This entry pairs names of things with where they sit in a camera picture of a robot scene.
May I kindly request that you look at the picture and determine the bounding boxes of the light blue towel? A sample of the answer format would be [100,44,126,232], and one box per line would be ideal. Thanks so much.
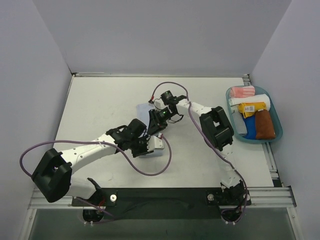
[135,102,166,159]

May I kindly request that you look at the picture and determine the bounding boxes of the brown towel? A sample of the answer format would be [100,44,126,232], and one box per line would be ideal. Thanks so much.
[255,109,276,140]

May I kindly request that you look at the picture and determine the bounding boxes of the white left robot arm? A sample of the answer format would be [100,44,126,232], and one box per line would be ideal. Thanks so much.
[31,118,156,206]

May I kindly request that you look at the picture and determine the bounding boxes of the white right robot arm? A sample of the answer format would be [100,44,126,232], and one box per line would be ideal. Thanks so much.
[147,91,245,205]

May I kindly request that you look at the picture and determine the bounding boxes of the grey rolled towel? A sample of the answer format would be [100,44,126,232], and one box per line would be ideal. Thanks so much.
[231,108,248,137]

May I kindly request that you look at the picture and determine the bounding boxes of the pink striped rolled towel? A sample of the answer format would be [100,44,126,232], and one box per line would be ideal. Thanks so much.
[229,85,256,98]

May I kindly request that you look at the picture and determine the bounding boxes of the yellow rolled towel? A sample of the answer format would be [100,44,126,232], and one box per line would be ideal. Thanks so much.
[237,102,267,119]

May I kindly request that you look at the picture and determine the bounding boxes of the blue rolled towel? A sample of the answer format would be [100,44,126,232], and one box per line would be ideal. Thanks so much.
[243,115,257,140]

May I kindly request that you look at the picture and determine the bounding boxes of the blue plastic tray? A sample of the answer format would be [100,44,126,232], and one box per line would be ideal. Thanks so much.
[225,86,283,144]

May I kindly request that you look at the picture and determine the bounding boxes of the white rolled towel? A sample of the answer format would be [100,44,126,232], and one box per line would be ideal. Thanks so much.
[228,94,271,111]

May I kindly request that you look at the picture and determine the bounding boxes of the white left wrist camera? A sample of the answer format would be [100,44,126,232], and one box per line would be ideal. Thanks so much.
[146,136,165,152]

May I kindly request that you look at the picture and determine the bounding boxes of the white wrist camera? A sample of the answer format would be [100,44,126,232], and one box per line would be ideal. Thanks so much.
[153,98,164,110]
[146,136,165,152]

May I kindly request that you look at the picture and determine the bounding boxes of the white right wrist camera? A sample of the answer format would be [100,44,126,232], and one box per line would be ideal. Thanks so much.
[153,98,164,110]

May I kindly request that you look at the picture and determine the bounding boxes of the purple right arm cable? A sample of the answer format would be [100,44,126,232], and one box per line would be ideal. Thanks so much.
[148,81,251,224]

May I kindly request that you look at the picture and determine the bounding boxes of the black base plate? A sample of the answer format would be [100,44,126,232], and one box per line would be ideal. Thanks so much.
[72,189,247,222]

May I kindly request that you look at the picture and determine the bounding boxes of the aluminium frame rail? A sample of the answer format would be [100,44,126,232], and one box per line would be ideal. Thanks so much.
[27,185,298,210]

